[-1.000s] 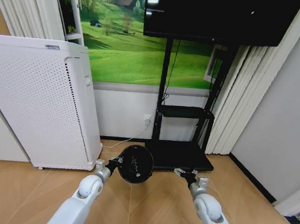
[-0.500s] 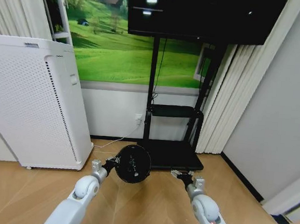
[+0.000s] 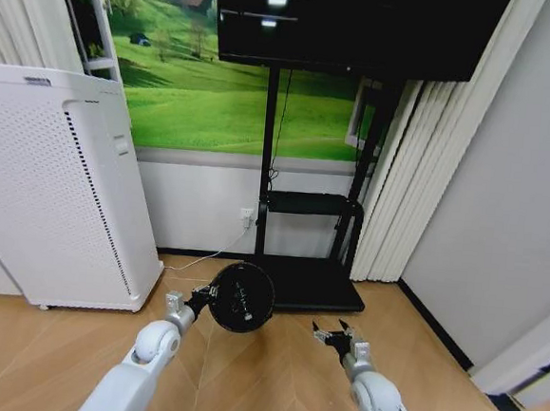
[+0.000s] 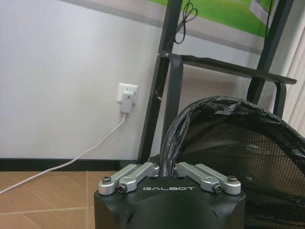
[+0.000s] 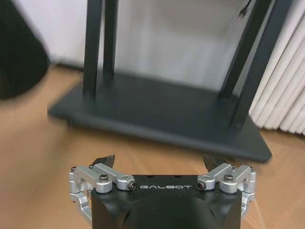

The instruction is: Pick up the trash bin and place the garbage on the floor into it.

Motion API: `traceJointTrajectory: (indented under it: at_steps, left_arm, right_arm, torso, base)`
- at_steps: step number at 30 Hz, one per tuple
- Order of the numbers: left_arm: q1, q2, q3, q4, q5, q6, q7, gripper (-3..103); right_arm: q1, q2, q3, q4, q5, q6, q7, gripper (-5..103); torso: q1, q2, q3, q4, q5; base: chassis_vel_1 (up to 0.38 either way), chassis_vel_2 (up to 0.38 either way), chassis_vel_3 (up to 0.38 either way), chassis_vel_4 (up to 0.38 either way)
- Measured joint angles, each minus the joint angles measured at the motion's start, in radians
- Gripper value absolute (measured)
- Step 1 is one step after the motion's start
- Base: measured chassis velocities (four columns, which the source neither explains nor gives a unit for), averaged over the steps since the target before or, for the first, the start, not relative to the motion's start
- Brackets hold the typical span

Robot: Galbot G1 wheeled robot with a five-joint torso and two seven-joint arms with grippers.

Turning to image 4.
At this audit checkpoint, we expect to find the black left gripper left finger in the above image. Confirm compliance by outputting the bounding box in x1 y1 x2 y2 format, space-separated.
98 154 163 195

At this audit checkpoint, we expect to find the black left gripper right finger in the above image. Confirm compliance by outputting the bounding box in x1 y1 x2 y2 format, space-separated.
173 161 242 196

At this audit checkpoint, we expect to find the black mesh trash bin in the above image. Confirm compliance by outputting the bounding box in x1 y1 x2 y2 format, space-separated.
184 122 305 229

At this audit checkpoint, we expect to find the black plastic bin liner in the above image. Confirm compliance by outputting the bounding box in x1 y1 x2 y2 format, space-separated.
159 95 305 229

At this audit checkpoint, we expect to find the white power adapter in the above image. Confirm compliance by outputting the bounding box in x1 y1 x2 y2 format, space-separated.
120 92 134 114

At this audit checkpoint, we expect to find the white power cable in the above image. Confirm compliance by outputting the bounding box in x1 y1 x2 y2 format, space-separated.
0 111 128 195

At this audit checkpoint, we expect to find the white wall socket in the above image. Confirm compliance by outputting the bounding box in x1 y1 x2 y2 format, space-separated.
116 82 139 107

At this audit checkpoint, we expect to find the black metal frame table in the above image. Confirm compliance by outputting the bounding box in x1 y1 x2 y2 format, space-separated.
136 0 297 165

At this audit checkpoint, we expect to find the black looped cable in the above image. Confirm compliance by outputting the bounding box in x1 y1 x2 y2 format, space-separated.
173 0 198 44

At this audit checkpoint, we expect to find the green landscape wall picture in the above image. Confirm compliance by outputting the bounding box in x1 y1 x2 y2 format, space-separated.
57 0 286 53

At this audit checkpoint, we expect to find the thin black hanging cable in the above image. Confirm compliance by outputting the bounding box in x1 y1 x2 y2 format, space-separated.
264 0 275 39

